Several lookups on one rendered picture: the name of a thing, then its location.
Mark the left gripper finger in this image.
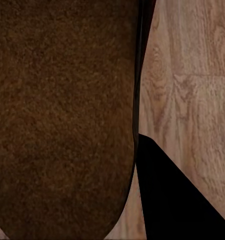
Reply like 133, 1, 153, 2
135, 134, 225, 240

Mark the sandal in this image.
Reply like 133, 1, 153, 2
0, 0, 157, 240

